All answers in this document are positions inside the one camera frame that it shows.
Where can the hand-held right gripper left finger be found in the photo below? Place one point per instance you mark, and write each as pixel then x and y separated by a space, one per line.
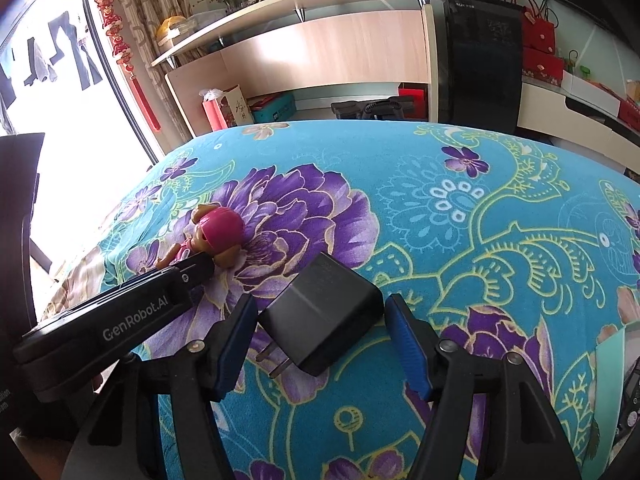
pixel 235 350

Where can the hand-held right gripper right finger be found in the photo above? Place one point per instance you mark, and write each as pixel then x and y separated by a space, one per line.
pixel 410 350

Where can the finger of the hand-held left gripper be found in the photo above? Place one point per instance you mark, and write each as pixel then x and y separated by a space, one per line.
pixel 200 267

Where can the toy dog with pink helmet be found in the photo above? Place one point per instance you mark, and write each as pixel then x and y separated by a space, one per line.
pixel 217 227

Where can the black charger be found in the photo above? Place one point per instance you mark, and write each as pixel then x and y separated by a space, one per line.
pixel 320 310

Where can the green cardboard tray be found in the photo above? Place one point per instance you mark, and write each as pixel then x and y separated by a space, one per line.
pixel 610 375

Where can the floral blanket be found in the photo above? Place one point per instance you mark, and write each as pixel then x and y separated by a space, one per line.
pixel 450 240

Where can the dark brown chair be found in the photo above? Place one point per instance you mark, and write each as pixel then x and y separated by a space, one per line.
pixel 20 210

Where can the red gift bag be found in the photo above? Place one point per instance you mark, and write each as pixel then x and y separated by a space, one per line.
pixel 214 115

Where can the beige gift bag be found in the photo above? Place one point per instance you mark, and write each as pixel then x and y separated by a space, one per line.
pixel 239 107

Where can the teal box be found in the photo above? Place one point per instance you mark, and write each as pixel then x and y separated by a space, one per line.
pixel 275 109

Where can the black floor appliance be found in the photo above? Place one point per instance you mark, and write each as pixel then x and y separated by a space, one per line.
pixel 380 110

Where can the red knot ornament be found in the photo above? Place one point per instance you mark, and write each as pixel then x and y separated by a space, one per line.
pixel 116 35

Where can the wooden shelf unit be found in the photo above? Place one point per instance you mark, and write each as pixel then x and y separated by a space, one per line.
pixel 325 45

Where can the small red box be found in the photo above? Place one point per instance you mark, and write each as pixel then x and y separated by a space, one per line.
pixel 412 92

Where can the hanging dark clothes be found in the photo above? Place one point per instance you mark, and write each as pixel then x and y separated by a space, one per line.
pixel 65 40

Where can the patterned curtain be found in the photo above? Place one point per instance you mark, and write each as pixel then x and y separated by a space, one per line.
pixel 150 0

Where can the white television cabinet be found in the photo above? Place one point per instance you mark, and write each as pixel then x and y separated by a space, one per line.
pixel 560 115

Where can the black water dispenser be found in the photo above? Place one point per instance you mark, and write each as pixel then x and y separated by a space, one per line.
pixel 480 60

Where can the white flat box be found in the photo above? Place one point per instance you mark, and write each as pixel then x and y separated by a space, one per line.
pixel 595 95

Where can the red gift box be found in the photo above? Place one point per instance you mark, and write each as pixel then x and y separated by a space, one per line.
pixel 542 64

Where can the red flat box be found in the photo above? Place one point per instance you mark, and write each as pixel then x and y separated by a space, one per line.
pixel 631 115

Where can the green small basket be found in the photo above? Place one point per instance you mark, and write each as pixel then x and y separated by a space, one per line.
pixel 585 71

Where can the red handbag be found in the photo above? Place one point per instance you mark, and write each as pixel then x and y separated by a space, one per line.
pixel 539 35

